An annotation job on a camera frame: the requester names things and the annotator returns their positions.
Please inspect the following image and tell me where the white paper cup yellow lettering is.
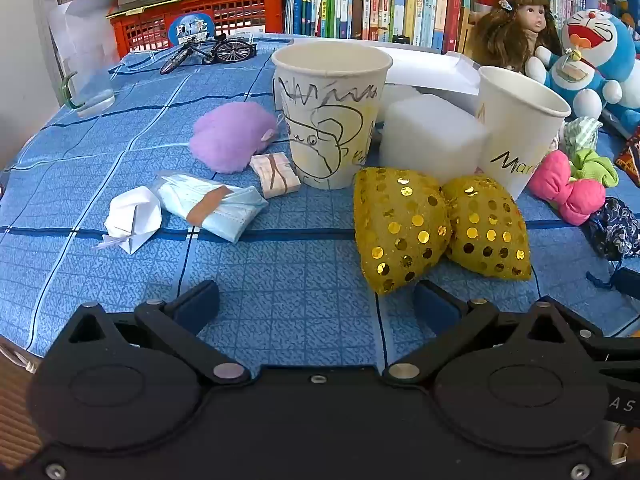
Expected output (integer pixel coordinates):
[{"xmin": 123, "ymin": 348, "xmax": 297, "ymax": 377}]
[{"xmin": 475, "ymin": 66, "xmax": 572, "ymax": 201}]

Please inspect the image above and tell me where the white paper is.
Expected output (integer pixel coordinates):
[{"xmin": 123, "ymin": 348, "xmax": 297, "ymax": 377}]
[{"xmin": 92, "ymin": 186, "xmax": 163, "ymax": 256}]

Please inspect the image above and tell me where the red plastic crate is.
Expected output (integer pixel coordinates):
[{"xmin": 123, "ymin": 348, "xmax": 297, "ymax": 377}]
[{"xmin": 109, "ymin": 0, "xmax": 286, "ymax": 61}]

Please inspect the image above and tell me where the brown haired doll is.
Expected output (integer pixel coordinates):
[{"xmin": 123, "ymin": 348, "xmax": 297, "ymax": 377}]
[{"xmin": 470, "ymin": 0, "xmax": 563, "ymax": 76}]

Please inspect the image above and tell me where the white cardboard box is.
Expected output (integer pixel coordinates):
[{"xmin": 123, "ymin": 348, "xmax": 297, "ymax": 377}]
[{"xmin": 290, "ymin": 37, "xmax": 483, "ymax": 116}]

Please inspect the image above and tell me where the red patterned cushion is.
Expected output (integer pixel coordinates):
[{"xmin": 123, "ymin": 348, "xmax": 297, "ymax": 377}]
[{"xmin": 614, "ymin": 127, "xmax": 640, "ymax": 188}]

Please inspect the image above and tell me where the gold sequin heart pouch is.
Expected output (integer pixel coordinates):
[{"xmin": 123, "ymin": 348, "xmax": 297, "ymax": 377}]
[{"xmin": 353, "ymin": 166, "xmax": 533, "ymax": 297}]

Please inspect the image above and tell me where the small pink banded bundle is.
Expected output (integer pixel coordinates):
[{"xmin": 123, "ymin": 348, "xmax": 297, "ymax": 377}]
[{"xmin": 250, "ymin": 152, "xmax": 302, "ymax": 200}]

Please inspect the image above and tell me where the blue cat plush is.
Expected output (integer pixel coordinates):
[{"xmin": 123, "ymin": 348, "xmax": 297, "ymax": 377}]
[{"xmin": 525, "ymin": 8, "xmax": 640, "ymax": 138}]

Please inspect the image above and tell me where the row of books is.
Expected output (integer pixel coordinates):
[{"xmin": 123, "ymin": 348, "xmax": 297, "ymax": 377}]
[{"xmin": 286, "ymin": 0, "xmax": 601, "ymax": 56}]

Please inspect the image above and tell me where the green checked cloth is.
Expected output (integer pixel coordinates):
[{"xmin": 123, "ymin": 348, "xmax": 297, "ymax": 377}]
[{"xmin": 559, "ymin": 116, "xmax": 604, "ymax": 158}]

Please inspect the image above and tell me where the blue checked tablecloth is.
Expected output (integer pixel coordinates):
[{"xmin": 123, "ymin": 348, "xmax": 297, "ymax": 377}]
[{"xmin": 0, "ymin": 35, "xmax": 640, "ymax": 361}]

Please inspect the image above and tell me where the glass mug green handle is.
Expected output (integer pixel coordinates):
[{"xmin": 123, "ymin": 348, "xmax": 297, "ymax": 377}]
[{"xmin": 47, "ymin": 0, "xmax": 117, "ymax": 118}]

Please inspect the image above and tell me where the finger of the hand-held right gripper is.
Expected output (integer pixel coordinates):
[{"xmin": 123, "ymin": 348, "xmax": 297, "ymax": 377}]
[
  {"xmin": 614, "ymin": 267, "xmax": 640, "ymax": 301},
  {"xmin": 542, "ymin": 295, "xmax": 640, "ymax": 361}
]

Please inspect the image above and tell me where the black toy bicycle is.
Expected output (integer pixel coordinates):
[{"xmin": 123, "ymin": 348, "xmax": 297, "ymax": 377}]
[{"xmin": 160, "ymin": 32, "xmax": 258, "ymax": 76}]

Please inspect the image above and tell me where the scribbled white paper cup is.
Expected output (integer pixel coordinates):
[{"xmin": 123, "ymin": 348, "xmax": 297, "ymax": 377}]
[{"xmin": 271, "ymin": 42, "xmax": 394, "ymax": 190}]

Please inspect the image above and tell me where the white sponge block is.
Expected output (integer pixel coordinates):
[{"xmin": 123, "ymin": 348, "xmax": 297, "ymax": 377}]
[{"xmin": 378, "ymin": 94, "xmax": 490, "ymax": 181}]

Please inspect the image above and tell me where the round blue card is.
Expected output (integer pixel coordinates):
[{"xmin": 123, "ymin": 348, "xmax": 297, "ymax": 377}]
[{"xmin": 167, "ymin": 12, "xmax": 217, "ymax": 48}]

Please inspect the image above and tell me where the pink and green fabric bow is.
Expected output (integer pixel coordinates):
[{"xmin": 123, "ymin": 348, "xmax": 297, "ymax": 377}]
[{"xmin": 528, "ymin": 149, "xmax": 620, "ymax": 226}]

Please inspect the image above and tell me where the blue face mask pack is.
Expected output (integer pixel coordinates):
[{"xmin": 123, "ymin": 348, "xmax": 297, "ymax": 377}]
[{"xmin": 152, "ymin": 172, "xmax": 269, "ymax": 244}]

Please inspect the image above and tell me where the purple fluffy plush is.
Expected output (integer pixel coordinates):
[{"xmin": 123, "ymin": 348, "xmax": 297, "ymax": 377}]
[{"xmin": 188, "ymin": 101, "xmax": 280, "ymax": 174}]

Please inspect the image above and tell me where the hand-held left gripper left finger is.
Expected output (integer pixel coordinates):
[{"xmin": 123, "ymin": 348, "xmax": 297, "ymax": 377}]
[{"xmin": 65, "ymin": 280, "xmax": 251, "ymax": 386}]

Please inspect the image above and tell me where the dark blue floral scrunchie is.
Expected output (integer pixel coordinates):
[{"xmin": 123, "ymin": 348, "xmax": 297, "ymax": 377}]
[{"xmin": 582, "ymin": 197, "xmax": 640, "ymax": 291}]

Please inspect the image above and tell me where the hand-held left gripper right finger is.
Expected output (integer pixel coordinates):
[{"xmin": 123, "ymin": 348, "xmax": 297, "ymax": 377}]
[{"xmin": 382, "ymin": 280, "xmax": 593, "ymax": 386}]

